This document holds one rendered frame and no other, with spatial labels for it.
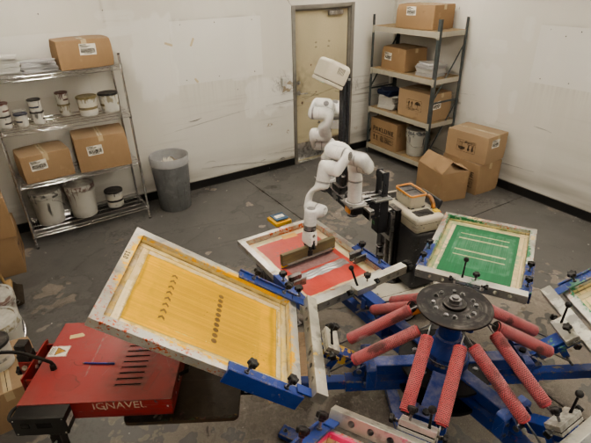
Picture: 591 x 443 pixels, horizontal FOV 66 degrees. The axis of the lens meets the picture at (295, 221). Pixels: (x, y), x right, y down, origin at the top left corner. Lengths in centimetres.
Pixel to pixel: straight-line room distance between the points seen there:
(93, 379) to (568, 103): 523
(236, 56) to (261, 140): 116
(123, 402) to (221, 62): 468
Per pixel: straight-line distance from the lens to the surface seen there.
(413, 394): 183
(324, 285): 260
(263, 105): 634
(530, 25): 607
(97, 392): 201
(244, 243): 293
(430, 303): 196
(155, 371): 201
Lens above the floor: 249
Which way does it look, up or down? 28 degrees down
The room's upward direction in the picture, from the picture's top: 1 degrees counter-clockwise
